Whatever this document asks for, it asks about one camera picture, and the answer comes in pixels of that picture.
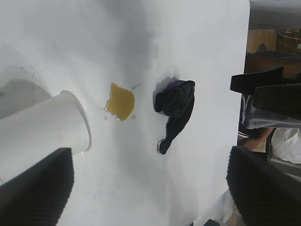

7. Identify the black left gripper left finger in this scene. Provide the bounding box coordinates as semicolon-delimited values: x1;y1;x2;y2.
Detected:
0;147;75;226

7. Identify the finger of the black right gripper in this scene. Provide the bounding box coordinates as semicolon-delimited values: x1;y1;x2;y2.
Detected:
254;81;301;116
230;66;285;93

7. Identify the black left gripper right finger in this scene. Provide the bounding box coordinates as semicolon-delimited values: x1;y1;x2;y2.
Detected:
226;145;301;226

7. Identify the white paper cup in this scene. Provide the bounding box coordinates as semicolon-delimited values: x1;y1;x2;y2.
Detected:
0;90;93;186

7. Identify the black cloth rag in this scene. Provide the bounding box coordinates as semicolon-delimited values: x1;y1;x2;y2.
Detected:
154;80;196;155

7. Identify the dark brown furniture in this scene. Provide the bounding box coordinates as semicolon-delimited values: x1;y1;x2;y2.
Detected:
244;49;301;78

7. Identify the brown wooden panel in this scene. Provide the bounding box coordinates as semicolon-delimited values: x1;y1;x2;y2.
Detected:
246;30;278;55

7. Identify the brown liquid spill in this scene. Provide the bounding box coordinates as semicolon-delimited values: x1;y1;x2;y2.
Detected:
103;82;142;122

